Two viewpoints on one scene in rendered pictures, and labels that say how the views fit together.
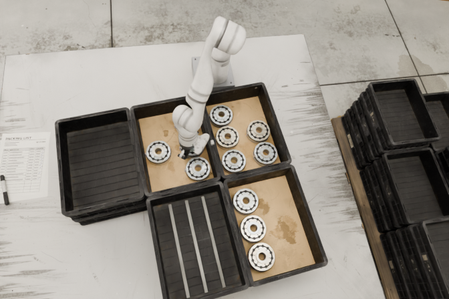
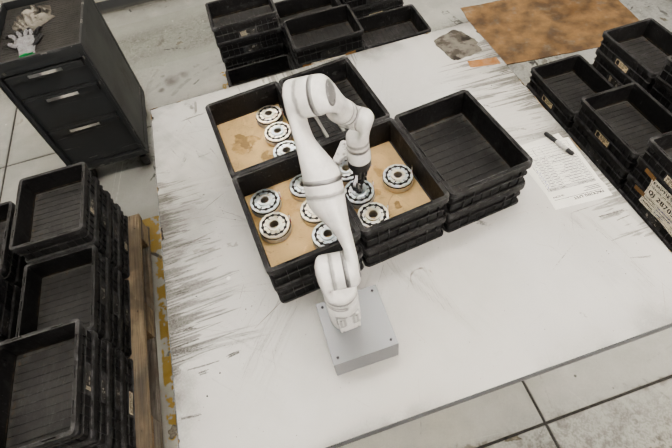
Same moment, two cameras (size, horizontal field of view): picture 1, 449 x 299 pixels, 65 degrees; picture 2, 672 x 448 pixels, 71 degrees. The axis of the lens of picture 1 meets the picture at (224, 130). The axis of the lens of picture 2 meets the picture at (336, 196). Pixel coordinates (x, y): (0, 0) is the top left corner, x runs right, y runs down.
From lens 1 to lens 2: 153 cm
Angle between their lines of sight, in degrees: 62
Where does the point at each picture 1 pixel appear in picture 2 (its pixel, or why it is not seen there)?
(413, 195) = (69, 297)
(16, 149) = (581, 183)
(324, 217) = (199, 188)
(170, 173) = (378, 165)
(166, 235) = not seen: hidden behind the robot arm
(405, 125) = (36, 384)
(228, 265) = not seen: hidden behind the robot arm
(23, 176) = (549, 159)
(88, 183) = (464, 140)
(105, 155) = (461, 167)
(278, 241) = (251, 133)
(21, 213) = (525, 131)
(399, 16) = not seen: outside the picture
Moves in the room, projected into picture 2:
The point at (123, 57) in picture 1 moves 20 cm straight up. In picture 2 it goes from (523, 348) to (539, 321)
